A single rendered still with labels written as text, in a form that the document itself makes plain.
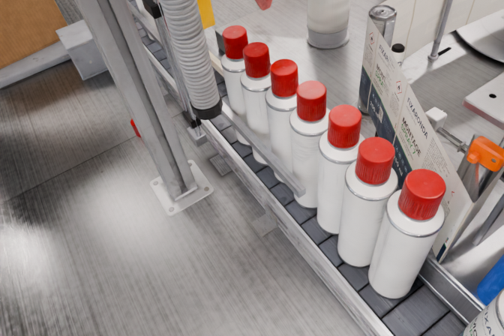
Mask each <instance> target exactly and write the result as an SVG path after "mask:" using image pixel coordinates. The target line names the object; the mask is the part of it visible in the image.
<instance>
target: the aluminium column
mask: <svg viewBox="0 0 504 336"><path fill-rule="evenodd" d="M75 2H76V5H77V7H78V8H79V11H80V13H81V14H82V17H83V19H84V20H85V23H86V25H87V26H88V29H89V31H90V32H91V36H92V37H93V39H94V42H95V43H96V45H97V48H98V49H99V51H100V54H101V55H102V57H103V60H104V61H105V63H106V66H107V68H108V70H109V72H110V74H111V76H112V78H113V80H114V82H115V84H116V86H117V88H118V90H119V92H120V95H121V97H122V99H123V101H124V103H125V105H126V107H127V109H128V111H129V113H130V115H131V117H132V119H133V121H134V124H135V125H136V128H137V130H138V131H139V134H140V136H141V137H142V140H143V142H144V143H145V146H146V148H147V149H148V152H149V154H150V156H151V159H152V160H153V162H154V165H155V166H156V168H157V171H158V172H159V174H160V177H161V178H162V180H163V183H164V185H165V186H166V188H167V190H168V191H169V193H170V194H171V196H172V198H173V199H174V200H175V201H176V200H179V199H180V198H182V197H183V196H185V195H187V194H189V193H190V192H192V191H194V190H196V189H197V188H198V187H197V184H196V182H195V179H194V176H193V173H192V172H191V168H190V166H189V163H188V160H187V158H186V156H185V152H184V150H183V148H182V144H181V142H180V140H179V136H178V134H177V132H176V129H175V126H174V124H173V120H172V119H171V116H170V113H169V110H168V109H167V105H166V103H165V100H164V97H163V95H162V93H161V89H160V87H159V85H158V81H157V79H156V77H155V73H154V71H153V69H152V66H151V63H150V61H149V57H148V56H147V53H146V50H145V47H144V46H143V42H142V40H141V37H140V34H139V32H138V30H137V26H136V24H135V22H134V18H133V16H132V14H131V10H130V8H129V6H128V3H127V0H75Z"/></svg>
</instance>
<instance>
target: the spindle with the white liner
mask: <svg viewBox="0 0 504 336"><path fill-rule="evenodd" d="M349 16H350V0H307V28H308V32H307V34H306V38H307V42H308V43H309V44H311V45H312V46H314V47H317V48H320V49H333V48H336V47H340V46H342V45H343V44H345V43H346V42H347V41H348V39H349V32H348V31H347V29H348V27H349V25H350V20H349Z"/></svg>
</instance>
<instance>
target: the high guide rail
mask: <svg viewBox="0 0 504 336"><path fill-rule="evenodd" d="M127 3H128V6H129V8H130V12H131V14H134V16H135V17H136V20H137V21H138V23H139V24H140V25H141V26H142V27H143V28H144V29H145V30H146V31H147V32H148V33H149V34H150V35H151V36H152V37H153V39H154V40H155V41H156V42H157V43H158V44H159V45H160V46H161V48H162V49H163V50H164V47H163V44H162V42H161V39H160V36H159V34H158V32H157V31H156V30H155V28H154V27H153V26H152V25H151V24H150V23H149V22H148V21H147V20H146V19H145V18H144V17H143V16H142V15H141V14H140V12H139V11H138V10H137V9H136V8H135V7H134V6H133V5H132V4H131V3H130V2H129V1H128V0H127ZM222 102H223V106H222V111H221V113H222V115H223V116H224V117H225V118H226V119H227V120H228V121H229V123H230V124H231V125H232V126H233V127H234V128H235V129H236V130H237V131H238V132H239V133H240V134H241V135H242V136H243V137H244V139H245V140H246V141H247V142H248V143H249V144H250V145H251V146H252V148H253V149H254V150H255V151H256V152H257V153H258V154H259V156H260V157H261V158H262V159H263V160H264V161H265V162H266V163H267V164H268V165H269V166H270V167H271V168H272V169H273V170H274V172H275V173H276V174H277V175H278V176H279V177H280V178H281V179H282V180H283V182H284V183H285V184H286V185H287V186H288V187H289V188H290V190H291V191H292V192H293V193H294V194H295V195H296V196H297V197H298V198H300V197H302V196H304V195H305V194H306V188H305V186H304V185H303V184H302V183H301V182H300V181H299V180H298V179H297V178H296V177H295V176H294V175H293V174H292V173H291V172H290V171H289V170H288V169H287V168H286V167H285V166H284V165H283V164H282V163H281V162H280V160H279V159H278V158H277V157H276V156H275V155H274V154H273V153H272V152H271V151H270V150H269V149H268V148H267V147H266V145H265V144H264V143H263V142H262V141H261V140H260V139H259V138H258V137H257V136H256V135H255V134H254V133H253V132H252V131H251V129H250V128H249V127H248V126H247V125H246V124H245V123H244V122H243V121H242V120H241V119H240V118H239V117H238V116H237V115H236V114H235V113H234V112H233V111H232V110H231V109H230V108H229V107H228V106H227V105H226V104H225V103H224V101H223V100H222Z"/></svg>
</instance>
